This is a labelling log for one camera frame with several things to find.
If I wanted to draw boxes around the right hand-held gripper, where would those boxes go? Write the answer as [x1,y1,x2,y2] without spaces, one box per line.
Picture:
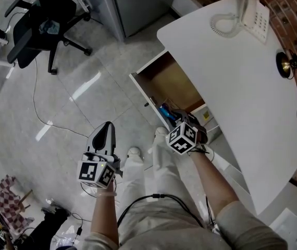
[166,109,208,156]

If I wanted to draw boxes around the red white checkered cloth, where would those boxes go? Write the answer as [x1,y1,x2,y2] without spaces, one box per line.
[0,175,28,234]

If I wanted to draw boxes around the person's beige trousers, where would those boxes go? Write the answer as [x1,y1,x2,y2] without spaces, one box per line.
[116,133,217,229]

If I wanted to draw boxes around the person's right forearm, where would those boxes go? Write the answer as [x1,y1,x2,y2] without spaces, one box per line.
[189,149,240,218]

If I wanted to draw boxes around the black body cable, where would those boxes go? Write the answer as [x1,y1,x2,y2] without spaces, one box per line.
[116,193,204,229]

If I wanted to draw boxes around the grey metal cabinet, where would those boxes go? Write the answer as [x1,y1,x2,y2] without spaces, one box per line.
[88,0,178,43]

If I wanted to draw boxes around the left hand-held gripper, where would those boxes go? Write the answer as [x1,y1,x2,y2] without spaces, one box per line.
[77,121,123,190]

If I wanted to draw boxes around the person's left forearm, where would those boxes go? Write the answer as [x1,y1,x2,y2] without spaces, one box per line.
[90,186,120,247]

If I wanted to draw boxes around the white desk telephone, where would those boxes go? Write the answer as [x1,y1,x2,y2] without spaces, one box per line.
[239,0,270,45]

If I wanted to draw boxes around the person's grey shirt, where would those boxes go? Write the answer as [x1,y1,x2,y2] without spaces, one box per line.
[82,198,289,250]

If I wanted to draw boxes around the white coiled telephone cord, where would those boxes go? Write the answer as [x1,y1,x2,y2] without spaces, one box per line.
[209,12,243,39]

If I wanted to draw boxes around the wooden drawer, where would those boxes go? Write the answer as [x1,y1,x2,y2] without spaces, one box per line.
[129,50,207,131]

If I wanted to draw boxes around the small blue item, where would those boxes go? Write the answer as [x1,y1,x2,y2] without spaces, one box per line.
[158,105,177,121]

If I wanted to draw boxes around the person's white right shoe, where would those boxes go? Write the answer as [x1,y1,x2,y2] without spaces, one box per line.
[154,126,168,138]

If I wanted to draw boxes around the black desk lamp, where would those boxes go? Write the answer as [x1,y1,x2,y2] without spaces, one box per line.
[276,41,297,80]

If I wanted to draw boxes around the person's white shoe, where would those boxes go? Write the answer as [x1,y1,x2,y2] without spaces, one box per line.
[127,146,143,159]
[154,126,168,138]

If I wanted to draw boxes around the blue cloth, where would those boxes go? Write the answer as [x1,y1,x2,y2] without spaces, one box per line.
[39,19,60,35]

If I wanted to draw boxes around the person's white left shoe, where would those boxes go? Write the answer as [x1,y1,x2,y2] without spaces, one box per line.
[127,146,143,159]

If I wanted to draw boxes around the thin floor cable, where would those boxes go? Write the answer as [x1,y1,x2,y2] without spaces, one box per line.
[32,58,90,138]

